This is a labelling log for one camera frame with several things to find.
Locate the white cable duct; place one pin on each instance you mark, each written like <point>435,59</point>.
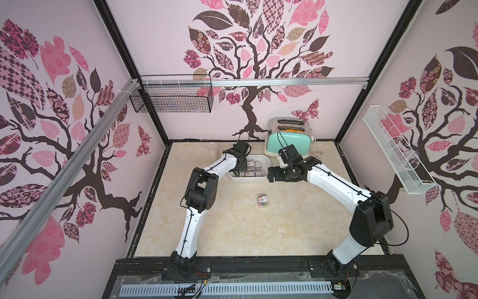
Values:
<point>225,289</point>

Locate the aluminium rail back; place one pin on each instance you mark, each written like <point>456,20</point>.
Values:
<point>263,81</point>

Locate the mint green toaster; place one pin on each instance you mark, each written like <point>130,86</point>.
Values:
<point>286,131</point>

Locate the white wire basket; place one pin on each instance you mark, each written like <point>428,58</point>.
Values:
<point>389,132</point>

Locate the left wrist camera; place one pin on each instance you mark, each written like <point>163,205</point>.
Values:
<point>242,147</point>

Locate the aluminium rail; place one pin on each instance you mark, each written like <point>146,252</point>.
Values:
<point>17,243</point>
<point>263,81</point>

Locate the white plastic storage box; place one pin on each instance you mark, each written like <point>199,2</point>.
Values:
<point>256,170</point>

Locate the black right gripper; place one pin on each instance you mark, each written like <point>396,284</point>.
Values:
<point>278,174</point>

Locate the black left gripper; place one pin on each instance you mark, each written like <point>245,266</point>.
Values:
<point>243,165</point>

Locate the black wire basket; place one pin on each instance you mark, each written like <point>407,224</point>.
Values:
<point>175,93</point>

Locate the aluminium rail left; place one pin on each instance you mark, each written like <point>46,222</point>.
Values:
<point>17,243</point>

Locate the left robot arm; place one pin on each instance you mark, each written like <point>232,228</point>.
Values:
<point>199,197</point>

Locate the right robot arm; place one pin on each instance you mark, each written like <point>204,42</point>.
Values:
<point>371,213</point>

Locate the black base frame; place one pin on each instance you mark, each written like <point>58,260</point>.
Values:
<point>367,277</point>

